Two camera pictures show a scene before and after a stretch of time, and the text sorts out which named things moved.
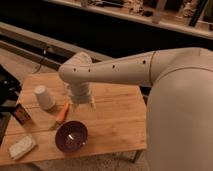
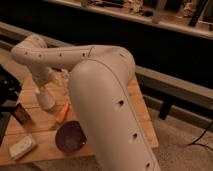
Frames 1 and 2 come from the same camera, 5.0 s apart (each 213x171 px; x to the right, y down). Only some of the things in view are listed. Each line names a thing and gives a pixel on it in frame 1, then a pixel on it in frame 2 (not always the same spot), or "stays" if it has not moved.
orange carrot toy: [63, 112] stays
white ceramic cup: [45, 98] stays
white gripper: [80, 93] → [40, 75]
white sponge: [21, 147] stays
